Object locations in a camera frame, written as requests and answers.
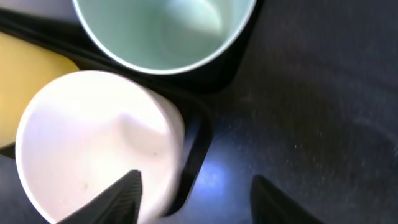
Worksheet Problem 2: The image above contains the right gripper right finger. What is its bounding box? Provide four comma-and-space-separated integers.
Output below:
250, 174, 324, 224

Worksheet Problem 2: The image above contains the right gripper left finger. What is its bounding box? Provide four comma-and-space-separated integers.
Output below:
58, 169, 143, 224

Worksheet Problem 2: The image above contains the pink cup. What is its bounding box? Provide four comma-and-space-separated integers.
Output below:
14, 70, 186, 224

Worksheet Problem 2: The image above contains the black tray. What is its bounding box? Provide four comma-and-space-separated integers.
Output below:
0, 0, 265, 218

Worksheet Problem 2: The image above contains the yellow cup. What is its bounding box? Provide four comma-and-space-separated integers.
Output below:
0, 30, 80, 149

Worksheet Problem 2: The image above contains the green cup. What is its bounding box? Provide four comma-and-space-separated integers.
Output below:
72, 0, 257, 76

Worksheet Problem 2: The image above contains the grey cup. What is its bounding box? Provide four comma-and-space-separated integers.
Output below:
0, 0, 77, 22

